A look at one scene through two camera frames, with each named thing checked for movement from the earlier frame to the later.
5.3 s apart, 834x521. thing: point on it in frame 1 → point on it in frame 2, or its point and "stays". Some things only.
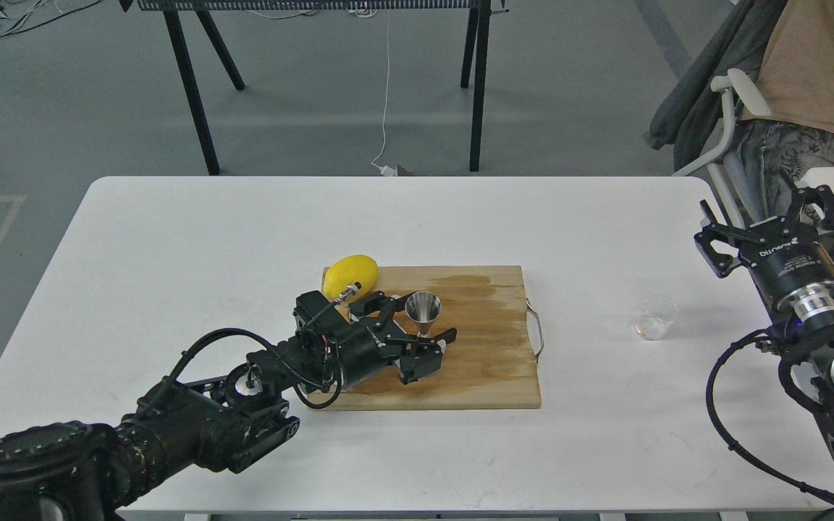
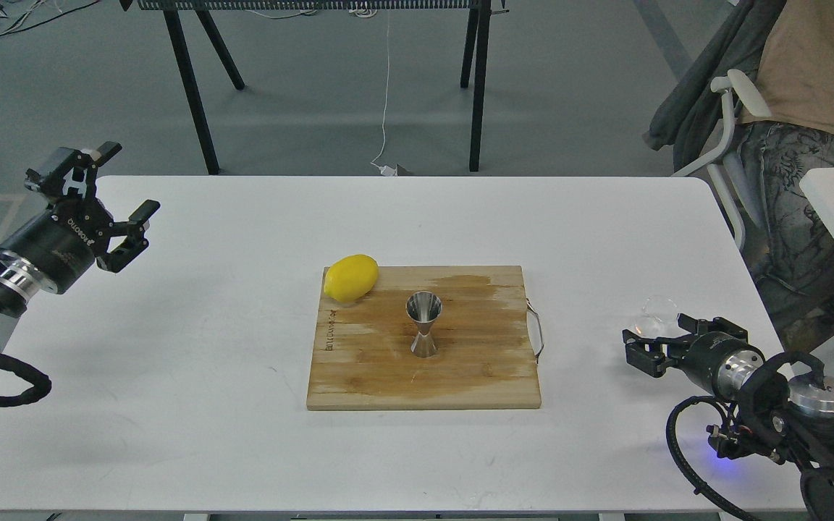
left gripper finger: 418,357 → 134,229
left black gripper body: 350,348 → 64,240
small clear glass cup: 658,312 stays
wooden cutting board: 490,362 stays
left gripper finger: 378,302 → 48,176
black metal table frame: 202,9 stays
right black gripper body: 801,278 → 722,362
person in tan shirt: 820,77 stays
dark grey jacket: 692,119 stays
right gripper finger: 818,207 → 718,324
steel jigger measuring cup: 423,307 stays
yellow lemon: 347,270 stays
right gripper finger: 721,263 → 653,354
